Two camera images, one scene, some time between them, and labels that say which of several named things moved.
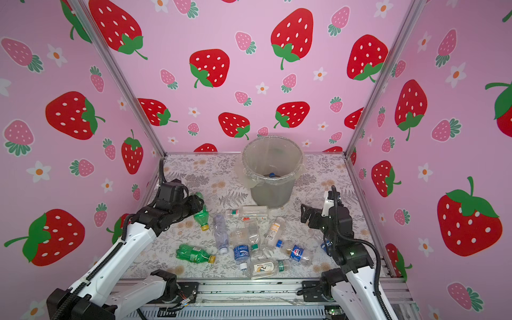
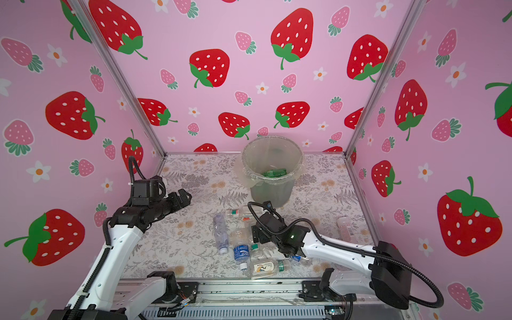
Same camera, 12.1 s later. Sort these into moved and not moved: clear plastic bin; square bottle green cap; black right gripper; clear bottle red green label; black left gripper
Moved: black left gripper; black right gripper
Not moved: clear plastic bin; clear bottle red green label; square bottle green cap
